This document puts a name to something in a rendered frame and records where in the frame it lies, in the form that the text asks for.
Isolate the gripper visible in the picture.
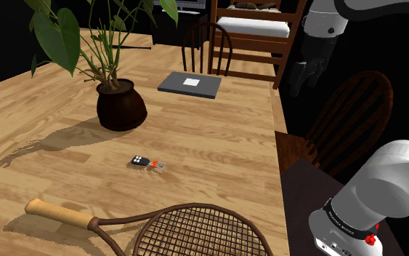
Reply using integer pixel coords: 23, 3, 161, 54
288, 33, 339, 97

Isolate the dark wooden spindle chair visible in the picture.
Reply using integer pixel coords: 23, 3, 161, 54
181, 21, 234, 77
274, 69, 394, 179

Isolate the wooden bed with white mattress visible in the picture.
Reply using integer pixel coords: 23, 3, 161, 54
207, 0, 309, 90

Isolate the grey book with white label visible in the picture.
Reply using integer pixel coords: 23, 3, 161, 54
156, 71, 223, 100

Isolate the light wooden table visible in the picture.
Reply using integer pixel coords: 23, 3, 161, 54
0, 27, 291, 256

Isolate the dark cabinet with screen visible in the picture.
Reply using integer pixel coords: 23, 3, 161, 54
150, 0, 209, 51

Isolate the brown wooden tennis racket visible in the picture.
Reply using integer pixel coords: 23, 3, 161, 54
24, 197, 275, 256

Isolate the black key fob with keys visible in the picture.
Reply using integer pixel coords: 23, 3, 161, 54
129, 154, 167, 173

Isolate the green plant in dark pot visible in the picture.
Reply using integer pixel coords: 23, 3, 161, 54
23, 0, 180, 132

